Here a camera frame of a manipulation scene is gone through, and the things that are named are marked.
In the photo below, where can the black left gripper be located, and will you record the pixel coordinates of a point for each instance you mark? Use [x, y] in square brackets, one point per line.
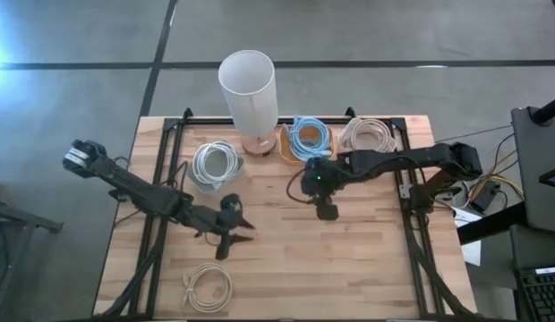
[221, 221]

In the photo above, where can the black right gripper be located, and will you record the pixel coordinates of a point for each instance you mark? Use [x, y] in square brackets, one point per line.
[322, 183]

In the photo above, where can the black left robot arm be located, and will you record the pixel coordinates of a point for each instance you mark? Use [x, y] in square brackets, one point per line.
[134, 190]

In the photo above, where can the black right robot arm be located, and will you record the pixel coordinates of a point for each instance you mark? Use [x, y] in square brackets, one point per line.
[394, 158]

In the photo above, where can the orange plastic bin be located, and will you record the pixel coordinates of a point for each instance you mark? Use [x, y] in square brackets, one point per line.
[309, 135]

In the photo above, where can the white plastic bin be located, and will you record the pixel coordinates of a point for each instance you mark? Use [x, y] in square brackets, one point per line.
[369, 135]

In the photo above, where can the white shade wooden table lamp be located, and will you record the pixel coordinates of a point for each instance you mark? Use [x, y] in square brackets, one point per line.
[248, 98]

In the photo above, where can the black power box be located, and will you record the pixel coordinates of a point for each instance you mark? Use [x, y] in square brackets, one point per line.
[483, 199]

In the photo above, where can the white paper sheet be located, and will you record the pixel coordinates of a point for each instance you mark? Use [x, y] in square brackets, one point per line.
[472, 252]

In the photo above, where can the black metal beam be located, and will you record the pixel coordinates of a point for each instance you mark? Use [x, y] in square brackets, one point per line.
[488, 226]

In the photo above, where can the black metal stand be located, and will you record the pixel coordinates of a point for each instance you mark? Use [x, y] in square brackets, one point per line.
[31, 221]

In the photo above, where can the grey cart panel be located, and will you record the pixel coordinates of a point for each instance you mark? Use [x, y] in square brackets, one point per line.
[537, 147]

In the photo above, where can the grey desk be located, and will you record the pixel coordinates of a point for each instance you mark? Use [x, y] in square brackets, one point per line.
[532, 246]

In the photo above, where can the black tablet screen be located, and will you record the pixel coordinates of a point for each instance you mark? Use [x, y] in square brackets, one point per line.
[554, 178]

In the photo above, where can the black pole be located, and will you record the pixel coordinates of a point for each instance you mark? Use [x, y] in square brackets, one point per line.
[548, 112]

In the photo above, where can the black keyboard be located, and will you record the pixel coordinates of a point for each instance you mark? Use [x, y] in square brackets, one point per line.
[541, 295]

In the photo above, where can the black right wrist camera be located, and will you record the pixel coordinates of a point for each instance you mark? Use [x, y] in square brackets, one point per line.
[327, 210]

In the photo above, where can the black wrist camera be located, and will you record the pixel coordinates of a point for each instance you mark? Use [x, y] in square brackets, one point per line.
[327, 210]
[229, 202]

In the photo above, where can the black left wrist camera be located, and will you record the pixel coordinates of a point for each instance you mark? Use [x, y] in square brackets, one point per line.
[229, 202]

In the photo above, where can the black metal table frame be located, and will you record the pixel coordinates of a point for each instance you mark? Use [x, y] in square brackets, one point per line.
[313, 121]

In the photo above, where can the silver metal bracket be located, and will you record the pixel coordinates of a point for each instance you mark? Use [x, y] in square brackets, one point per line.
[405, 191]

